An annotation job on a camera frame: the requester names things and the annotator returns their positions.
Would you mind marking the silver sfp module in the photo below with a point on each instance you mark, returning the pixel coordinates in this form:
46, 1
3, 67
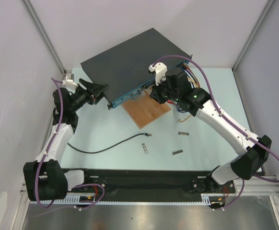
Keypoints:
183, 133
177, 152
145, 148

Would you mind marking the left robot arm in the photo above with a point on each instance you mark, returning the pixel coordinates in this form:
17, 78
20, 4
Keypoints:
45, 180

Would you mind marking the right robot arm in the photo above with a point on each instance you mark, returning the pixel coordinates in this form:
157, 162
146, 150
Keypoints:
174, 85

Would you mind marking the wooden board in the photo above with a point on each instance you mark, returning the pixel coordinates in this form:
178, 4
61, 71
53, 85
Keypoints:
145, 110

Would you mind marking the aluminium rail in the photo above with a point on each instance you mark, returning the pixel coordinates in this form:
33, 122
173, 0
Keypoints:
252, 187

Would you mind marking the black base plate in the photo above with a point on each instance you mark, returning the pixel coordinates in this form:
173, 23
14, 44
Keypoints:
151, 186

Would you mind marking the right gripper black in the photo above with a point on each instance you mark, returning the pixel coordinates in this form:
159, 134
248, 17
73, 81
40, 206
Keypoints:
159, 94

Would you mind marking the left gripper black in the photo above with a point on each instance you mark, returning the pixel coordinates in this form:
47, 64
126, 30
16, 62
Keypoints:
95, 88

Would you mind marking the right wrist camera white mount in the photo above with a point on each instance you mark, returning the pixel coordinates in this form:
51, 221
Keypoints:
159, 69

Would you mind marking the black network switch blue front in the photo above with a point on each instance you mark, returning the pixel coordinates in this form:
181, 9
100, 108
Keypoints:
125, 67

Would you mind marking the light blue table mat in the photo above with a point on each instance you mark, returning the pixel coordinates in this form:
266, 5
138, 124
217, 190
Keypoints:
109, 139

